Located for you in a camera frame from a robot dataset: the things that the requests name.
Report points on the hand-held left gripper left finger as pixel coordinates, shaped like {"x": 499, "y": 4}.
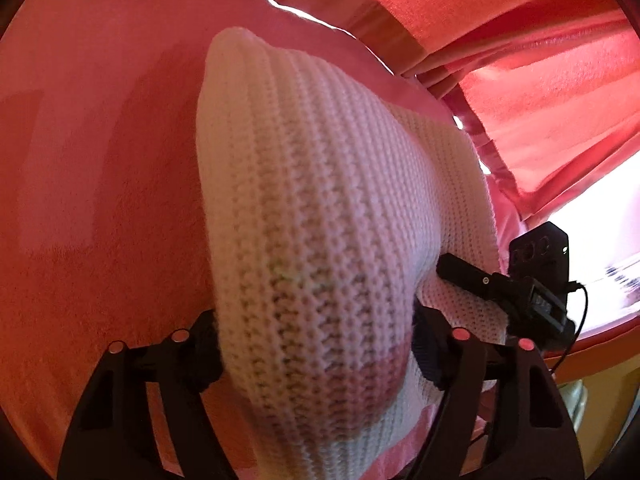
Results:
{"x": 200, "y": 355}

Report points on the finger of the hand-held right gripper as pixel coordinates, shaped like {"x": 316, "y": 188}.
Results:
{"x": 465, "y": 272}

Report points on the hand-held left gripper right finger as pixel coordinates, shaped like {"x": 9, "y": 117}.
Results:
{"x": 432, "y": 355}

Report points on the white knitted garment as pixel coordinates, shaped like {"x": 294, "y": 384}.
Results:
{"x": 310, "y": 235}

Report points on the pink bed blanket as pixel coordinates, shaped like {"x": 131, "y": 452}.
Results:
{"x": 100, "y": 160}

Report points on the orange curtain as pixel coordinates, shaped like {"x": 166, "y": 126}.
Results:
{"x": 500, "y": 35}

